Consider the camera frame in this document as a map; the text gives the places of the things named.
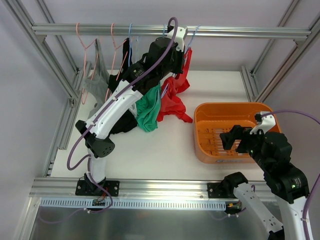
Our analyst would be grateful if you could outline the blue hanger of green top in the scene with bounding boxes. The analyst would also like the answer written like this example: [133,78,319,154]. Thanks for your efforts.
[160,24,168,99]

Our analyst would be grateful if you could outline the blue hanger of red top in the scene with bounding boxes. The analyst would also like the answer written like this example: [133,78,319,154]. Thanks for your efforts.
[184,24,201,54]

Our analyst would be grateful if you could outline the red tank top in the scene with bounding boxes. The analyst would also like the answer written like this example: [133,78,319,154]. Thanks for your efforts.
[156,47,193,123]

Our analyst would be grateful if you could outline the blue hanger of white top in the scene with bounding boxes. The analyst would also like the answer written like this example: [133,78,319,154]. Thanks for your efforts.
[128,23,140,67]

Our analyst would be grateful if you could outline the green tank top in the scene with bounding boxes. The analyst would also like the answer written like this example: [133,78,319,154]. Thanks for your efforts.
[136,84,161,133]

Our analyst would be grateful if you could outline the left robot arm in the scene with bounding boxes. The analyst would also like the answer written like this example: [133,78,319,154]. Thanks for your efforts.
[75,36,185,196]

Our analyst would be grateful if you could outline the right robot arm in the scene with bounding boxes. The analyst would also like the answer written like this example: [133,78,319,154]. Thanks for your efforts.
[218,125,313,240]

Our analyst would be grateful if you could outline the pink hanger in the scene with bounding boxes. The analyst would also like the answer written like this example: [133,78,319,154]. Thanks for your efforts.
[104,22,128,102]
[75,22,96,105]

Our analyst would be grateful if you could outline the black tank top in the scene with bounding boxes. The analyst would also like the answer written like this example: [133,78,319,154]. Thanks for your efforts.
[107,37,139,136]

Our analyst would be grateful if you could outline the grey tank top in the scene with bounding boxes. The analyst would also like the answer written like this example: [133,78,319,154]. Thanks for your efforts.
[82,39,110,119]

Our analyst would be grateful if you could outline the orange plastic basket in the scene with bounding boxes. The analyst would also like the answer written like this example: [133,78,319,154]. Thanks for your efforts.
[193,102,272,165]

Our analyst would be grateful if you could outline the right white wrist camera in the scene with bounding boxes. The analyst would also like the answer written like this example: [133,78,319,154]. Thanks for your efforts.
[249,111,276,135]

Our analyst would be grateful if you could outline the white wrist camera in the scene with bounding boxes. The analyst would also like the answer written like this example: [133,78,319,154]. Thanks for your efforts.
[166,25,188,51]
[249,111,276,135]

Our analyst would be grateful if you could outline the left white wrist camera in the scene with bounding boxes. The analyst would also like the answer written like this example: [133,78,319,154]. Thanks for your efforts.
[166,25,188,51]

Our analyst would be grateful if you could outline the aluminium hanging rail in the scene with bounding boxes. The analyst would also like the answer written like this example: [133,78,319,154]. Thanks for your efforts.
[31,23,312,41]

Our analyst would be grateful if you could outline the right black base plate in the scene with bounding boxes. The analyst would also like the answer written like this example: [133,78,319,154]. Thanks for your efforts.
[207,182,236,199]

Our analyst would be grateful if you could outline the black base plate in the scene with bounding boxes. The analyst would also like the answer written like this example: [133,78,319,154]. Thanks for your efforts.
[207,182,236,199]
[75,178,120,197]

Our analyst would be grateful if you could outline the aluminium frame posts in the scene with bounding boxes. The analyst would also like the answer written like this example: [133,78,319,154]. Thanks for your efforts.
[2,0,320,104]

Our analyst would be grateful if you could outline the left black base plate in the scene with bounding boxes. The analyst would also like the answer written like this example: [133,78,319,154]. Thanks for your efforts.
[75,178,120,197]

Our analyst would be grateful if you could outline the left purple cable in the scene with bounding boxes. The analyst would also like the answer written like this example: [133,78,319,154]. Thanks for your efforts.
[66,16,179,171]

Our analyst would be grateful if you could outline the aluminium front rail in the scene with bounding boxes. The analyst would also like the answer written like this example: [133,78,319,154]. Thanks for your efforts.
[29,177,273,198]

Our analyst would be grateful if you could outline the white slotted cable duct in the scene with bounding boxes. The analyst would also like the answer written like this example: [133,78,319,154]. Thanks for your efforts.
[39,197,226,211]

